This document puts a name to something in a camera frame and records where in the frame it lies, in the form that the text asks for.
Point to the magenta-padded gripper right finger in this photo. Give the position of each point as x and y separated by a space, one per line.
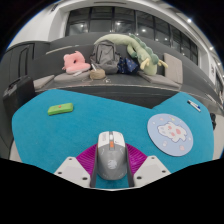
151 170

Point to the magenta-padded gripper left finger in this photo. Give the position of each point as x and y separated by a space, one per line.
71 170

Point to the grey white computer mouse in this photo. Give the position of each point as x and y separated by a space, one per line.
112 156

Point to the round light blue mouse pad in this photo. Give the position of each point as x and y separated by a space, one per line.
170 135

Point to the green flat case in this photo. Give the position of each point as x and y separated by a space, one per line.
60 109

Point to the white marker with blue cap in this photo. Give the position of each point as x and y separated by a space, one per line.
194 105

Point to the small black bag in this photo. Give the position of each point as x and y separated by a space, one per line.
213 120

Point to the flat grey seat cushion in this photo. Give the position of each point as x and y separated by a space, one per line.
68 77
42 82
160 80

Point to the black hard suitcase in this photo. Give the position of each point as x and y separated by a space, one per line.
18 95

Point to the upright grey square cushion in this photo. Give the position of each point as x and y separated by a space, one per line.
173 68

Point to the pink plush pillow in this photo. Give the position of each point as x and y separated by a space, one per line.
75 64

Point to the dark blue patterned bag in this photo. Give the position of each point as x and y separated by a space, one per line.
127 66

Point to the green dragon plush toy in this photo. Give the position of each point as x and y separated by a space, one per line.
146 56

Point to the grey backpack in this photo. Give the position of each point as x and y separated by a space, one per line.
105 55

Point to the grey built-in bench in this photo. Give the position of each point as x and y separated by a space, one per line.
66 45

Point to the ceiling spot lights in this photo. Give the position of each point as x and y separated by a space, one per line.
189 20

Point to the dark glass window wall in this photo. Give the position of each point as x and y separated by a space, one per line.
100 25

